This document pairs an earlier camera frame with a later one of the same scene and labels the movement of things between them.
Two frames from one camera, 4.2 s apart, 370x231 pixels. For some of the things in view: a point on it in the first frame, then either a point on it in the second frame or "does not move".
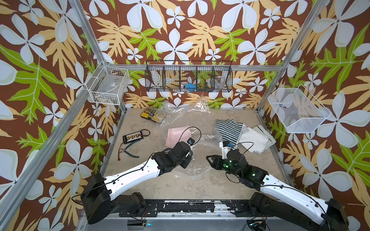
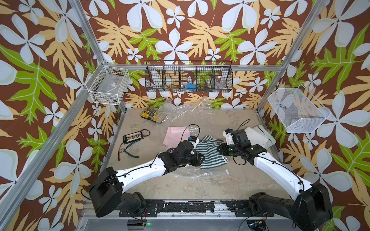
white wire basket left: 108,85 does not move
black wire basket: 189,76 does not move
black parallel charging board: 132,137 does not move
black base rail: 198,208 does not move
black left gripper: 188,159 to 196,159
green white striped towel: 228,130 to 208,147
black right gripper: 213,164 to 222,150
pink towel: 176,135 does not move
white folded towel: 256,139 does not move
